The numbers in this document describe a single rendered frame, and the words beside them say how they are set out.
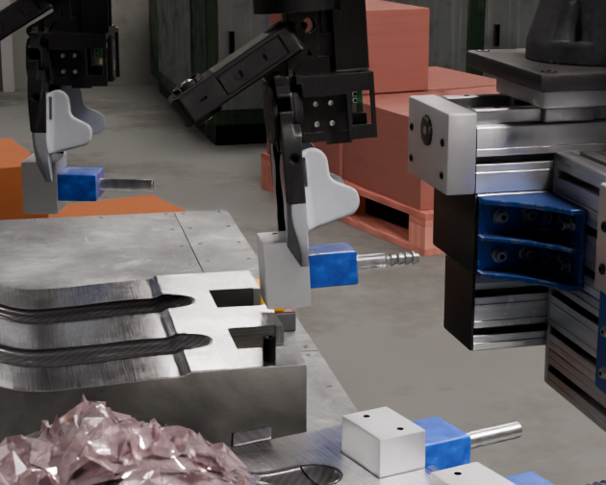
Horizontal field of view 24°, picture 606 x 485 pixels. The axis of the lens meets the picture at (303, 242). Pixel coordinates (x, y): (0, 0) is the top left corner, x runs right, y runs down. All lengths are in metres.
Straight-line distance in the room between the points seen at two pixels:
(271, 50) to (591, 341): 0.57
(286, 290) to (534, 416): 2.31
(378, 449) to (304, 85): 0.31
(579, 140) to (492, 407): 1.92
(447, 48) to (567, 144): 5.38
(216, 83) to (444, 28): 5.84
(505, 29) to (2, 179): 4.34
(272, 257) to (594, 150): 0.56
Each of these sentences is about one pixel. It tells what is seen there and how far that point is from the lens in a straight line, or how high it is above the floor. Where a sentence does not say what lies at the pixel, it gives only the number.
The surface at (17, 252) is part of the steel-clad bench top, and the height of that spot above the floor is 0.80.
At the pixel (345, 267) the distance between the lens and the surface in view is 1.13.
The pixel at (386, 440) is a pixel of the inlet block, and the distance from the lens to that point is 0.92.
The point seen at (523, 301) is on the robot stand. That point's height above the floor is 0.78.
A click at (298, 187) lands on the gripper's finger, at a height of 1.00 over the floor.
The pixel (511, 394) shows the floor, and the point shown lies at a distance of 3.53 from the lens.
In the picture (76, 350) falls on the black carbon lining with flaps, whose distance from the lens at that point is 1.10.
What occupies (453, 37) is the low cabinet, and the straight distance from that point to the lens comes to 6.94.
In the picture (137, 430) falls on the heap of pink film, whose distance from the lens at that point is 0.85.
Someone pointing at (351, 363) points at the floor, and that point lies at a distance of 3.71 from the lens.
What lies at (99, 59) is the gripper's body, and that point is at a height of 1.06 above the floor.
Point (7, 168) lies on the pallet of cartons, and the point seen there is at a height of 0.64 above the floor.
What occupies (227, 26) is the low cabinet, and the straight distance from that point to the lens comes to 6.62.
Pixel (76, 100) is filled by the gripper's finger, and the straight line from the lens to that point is 1.49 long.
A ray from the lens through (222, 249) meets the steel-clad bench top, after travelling 1.70.
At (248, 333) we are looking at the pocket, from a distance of 1.12.
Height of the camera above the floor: 1.23
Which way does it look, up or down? 15 degrees down
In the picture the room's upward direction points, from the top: straight up
